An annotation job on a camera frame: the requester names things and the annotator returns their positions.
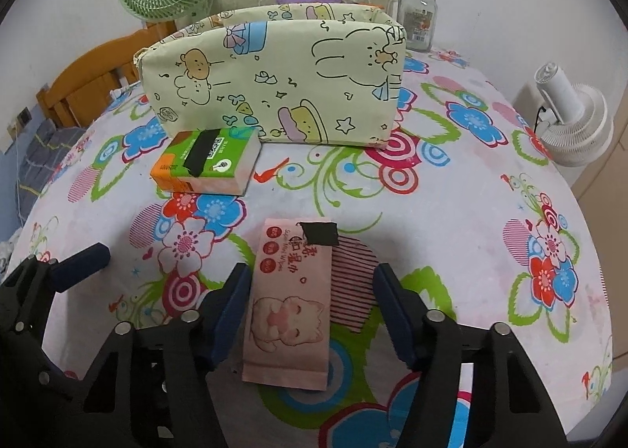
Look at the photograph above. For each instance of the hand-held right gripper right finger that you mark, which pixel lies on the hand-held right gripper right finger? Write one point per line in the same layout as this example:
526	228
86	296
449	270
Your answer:
392	310

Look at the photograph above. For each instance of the grey plaid cloth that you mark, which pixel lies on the grey plaid cloth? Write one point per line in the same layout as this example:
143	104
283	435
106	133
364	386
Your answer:
44	154

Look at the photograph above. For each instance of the pink wet wipes pack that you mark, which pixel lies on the pink wet wipes pack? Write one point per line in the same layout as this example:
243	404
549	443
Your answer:
289	310

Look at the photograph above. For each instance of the floral tablecloth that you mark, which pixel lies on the floral tablecloth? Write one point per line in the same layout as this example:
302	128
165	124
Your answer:
441	232

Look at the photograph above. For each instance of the green orange tissue pack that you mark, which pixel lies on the green orange tissue pack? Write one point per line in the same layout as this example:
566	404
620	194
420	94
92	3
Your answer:
230	168

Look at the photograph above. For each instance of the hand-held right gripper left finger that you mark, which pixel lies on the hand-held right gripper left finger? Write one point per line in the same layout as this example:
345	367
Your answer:
230	315

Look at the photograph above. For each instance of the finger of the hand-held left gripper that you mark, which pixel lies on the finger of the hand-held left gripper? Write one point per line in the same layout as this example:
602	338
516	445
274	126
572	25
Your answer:
29	291
86	259

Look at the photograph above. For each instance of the cartoon print fabric storage box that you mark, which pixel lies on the cartoon print fabric storage box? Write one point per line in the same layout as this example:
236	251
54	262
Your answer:
294	75

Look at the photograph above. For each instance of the wooden headboard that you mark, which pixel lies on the wooden headboard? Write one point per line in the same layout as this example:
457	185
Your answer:
83	80

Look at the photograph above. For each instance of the glass jar with green lid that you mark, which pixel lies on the glass jar with green lid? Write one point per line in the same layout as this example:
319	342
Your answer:
417	21

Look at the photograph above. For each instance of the white circulator fan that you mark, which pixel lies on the white circulator fan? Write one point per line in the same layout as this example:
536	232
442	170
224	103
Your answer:
579	124

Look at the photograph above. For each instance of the white crumpled cloth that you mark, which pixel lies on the white crumpled cloth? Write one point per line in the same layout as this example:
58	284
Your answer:
6	252

